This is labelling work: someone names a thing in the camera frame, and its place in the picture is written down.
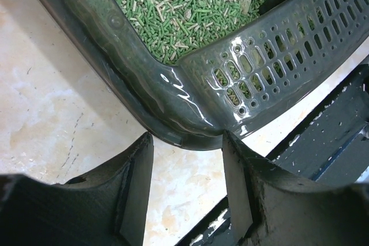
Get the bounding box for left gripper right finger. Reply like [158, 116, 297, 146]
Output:
[222, 131, 368, 245]

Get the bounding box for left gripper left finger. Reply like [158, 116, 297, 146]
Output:
[1, 133, 154, 245]

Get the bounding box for dark litter box tray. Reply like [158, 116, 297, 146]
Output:
[39, 0, 368, 150]

